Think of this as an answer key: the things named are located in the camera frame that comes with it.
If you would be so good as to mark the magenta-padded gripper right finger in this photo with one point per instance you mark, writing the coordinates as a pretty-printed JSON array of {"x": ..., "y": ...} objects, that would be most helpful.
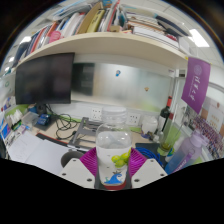
[{"x": 150, "y": 171}]

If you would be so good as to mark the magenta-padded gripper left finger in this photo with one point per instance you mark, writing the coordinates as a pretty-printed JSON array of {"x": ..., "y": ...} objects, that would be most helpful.
[{"x": 75, "y": 173}]

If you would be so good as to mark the grey metal laptop stand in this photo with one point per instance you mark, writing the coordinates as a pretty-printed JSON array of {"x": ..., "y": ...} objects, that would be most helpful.
[{"x": 83, "y": 133}]

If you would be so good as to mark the small blue device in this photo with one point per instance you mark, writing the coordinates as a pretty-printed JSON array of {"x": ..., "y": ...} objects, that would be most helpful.
[{"x": 43, "y": 120}]

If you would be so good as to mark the purple hanging pennant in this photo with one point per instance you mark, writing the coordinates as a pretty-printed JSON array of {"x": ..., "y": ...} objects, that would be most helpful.
[{"x": 196, "y": 83}]

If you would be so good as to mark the white paper sheets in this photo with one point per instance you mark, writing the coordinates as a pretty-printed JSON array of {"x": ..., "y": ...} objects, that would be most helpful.
[{"x": 36, "y": 150}]

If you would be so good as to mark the dark navy desk mat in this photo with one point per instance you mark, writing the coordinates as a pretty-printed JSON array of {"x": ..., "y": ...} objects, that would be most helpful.
[{"x": 143, "y": 145}]

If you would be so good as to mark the white lidded jar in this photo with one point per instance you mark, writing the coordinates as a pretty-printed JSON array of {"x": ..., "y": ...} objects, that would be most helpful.
[{"x": 149, "y": 126}]

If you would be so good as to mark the large group photo poster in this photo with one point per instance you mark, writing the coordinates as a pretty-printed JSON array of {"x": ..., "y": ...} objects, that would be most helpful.
[{"x": 210, "y": 130}]

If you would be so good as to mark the black computer monitor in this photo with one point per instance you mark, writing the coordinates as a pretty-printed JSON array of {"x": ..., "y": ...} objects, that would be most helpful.
[{"x": 45, "y": 80}]

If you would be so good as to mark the clear printed-label water bottle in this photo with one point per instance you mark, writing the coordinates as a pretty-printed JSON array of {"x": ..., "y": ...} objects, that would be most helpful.
[{"x": 113, "y": 146}]

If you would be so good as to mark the dark wine bottle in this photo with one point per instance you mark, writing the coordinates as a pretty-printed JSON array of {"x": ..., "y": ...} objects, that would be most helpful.
[{"x": 164, "y": 116}]

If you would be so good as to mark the white wall socket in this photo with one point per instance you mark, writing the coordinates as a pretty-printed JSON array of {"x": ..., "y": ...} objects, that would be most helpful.
[
  {"x": 96, "y": 113},
  {"x": 134, "y": 119}
]

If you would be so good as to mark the large purple water jug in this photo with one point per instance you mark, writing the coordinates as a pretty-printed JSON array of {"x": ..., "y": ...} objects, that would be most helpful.
[{"x": 183, "y": 155}]

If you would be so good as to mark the black red-edged desk mat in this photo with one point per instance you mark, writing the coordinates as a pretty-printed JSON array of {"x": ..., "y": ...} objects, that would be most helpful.
[{"x": 66, "y": 144}]

